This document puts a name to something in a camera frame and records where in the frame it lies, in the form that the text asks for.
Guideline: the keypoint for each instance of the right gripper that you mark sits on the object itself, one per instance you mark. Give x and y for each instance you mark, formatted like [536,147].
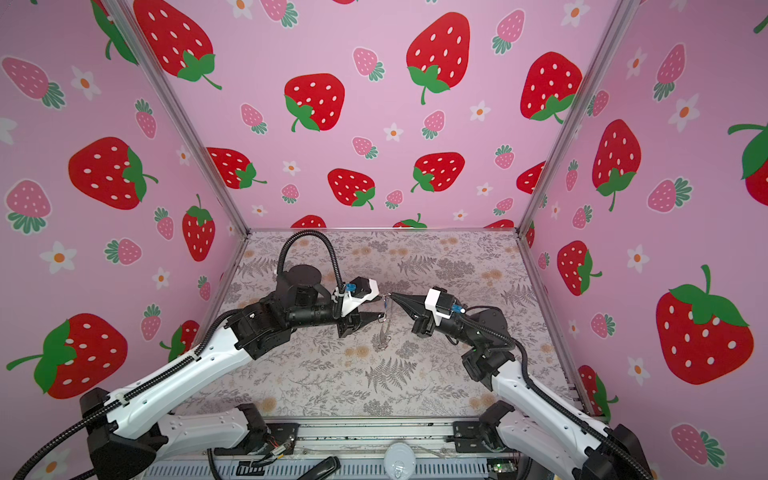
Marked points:
[415,307]

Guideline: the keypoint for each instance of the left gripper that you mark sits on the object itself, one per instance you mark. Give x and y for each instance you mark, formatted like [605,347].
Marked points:
[352,323]

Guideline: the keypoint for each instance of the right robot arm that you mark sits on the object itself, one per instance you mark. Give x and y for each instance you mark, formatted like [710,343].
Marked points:
[528,417]

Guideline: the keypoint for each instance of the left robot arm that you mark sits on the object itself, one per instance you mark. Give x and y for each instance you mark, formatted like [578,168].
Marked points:
[130,428]

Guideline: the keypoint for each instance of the aluminium front rail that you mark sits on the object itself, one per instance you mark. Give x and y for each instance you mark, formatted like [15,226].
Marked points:
[360,444]

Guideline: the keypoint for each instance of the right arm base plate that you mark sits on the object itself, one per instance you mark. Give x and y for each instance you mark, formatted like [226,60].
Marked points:
[476,437]

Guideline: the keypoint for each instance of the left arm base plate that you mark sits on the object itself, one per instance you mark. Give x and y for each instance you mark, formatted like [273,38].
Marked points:
[263,442]

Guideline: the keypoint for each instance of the black handle at front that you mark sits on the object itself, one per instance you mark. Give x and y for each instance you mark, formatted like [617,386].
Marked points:
[323,469]

